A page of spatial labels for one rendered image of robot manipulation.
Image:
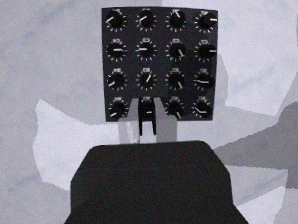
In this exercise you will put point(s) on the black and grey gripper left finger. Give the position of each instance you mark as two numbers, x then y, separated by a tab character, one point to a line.
130	127

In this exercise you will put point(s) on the black knob box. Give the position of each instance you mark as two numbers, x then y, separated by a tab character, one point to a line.
179	71

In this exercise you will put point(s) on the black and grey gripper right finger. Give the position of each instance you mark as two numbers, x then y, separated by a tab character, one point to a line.
164	126

